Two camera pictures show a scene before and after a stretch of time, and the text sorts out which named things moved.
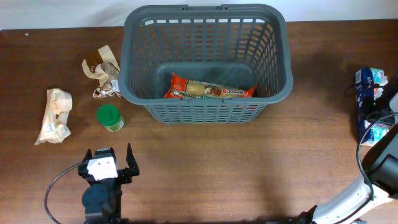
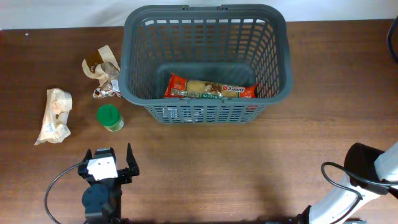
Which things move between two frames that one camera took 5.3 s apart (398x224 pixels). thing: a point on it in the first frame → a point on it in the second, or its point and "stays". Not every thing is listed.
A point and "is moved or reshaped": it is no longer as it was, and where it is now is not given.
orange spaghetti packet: x=180 y=88 is moved or reshaped
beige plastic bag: x=55 y=129 stays
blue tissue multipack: x=369 y=84 → x=203 y=114
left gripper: x=125 y=173 stays
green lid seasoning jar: x=109 y=116 stays
